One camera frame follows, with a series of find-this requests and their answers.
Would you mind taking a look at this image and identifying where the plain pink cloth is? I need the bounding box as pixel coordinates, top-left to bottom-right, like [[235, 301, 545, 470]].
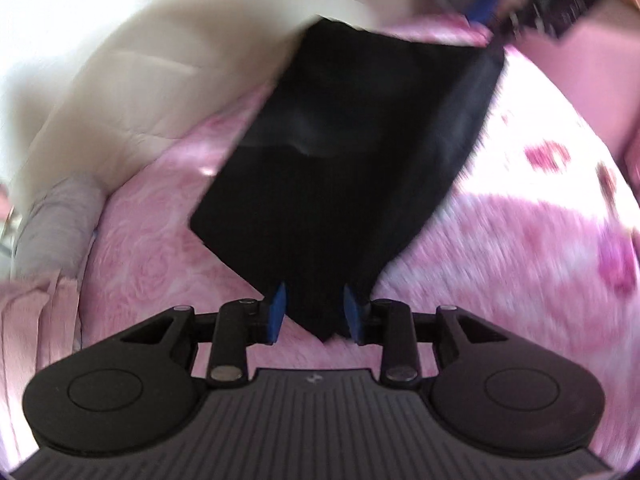
[[517, 22, 640, 181]]

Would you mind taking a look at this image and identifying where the pink floral blanket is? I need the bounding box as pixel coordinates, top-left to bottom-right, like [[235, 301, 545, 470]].
[[0, 14, 640, 467]]

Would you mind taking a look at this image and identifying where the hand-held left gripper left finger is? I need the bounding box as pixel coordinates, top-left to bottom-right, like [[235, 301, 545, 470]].
[[120, 281, 289, 389]]

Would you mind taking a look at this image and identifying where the black garment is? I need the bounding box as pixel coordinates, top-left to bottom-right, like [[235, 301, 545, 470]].
[[189, 16, 506, 345]]

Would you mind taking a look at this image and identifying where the cream pillow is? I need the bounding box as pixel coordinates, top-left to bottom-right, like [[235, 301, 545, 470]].
[[10, 0, 418, 202]]

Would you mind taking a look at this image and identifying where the grey folded cloth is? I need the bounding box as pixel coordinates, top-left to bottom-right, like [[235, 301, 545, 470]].
[[12, 174, 108, 282]]

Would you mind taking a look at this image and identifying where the pale pink quilted cloth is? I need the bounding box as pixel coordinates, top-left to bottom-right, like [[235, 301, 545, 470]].
[[0, 274, 85, 462]]

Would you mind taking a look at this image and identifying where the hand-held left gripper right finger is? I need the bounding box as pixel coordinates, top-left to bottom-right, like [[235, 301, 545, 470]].
[[342, 282, 512, 389]]

